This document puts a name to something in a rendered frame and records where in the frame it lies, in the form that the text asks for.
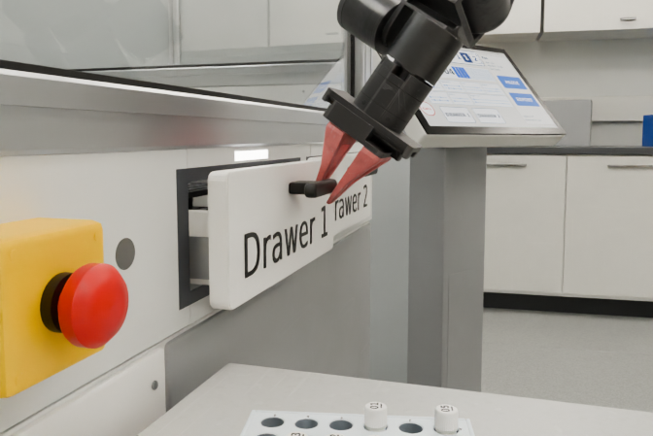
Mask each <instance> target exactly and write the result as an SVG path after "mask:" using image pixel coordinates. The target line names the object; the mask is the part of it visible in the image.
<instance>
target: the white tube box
mask: <svg viewBox="0 0 653 436"><path fill-rule="evenodd" d="M295 431H299V432H304V433H306V434H307V435H308V436H327V435H328V434H331V433H340V434H343V435H345V436H369V435H380V436H475V435H474V432H473V429H472V425H471V422H470V419H458V431H457V434H454V435H442V434H439V433H437V432H436V430H435V425H434V418H432V417H408V416H387V427H386V430H385V431H382V432H372V431H368V430H366V429H365V426H364V415H360V414H336V413H312V412H288V411H264V410H257V411H256V410H252V411H251V413H250V415H249V418H248V420H247V422H246V424H245V426H244V428H243V430H242V432H241V434H240V436H286V435H287V434H289V433H291V432H295Z"/></svg>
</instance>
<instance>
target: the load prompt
mask: <svg viewBox="0 0 653 436"><path fill-rule="evenodd" d="M451 63H460V64H468V65H477V66H485V65H484V63H483V62H482V60H481V59H480V58H479V56H478V55H477V53H476V52H474V51H466V50H459V52H458V53H457V55H456V56H455V57H454V59H453V60H452V62H451Z"/></svg>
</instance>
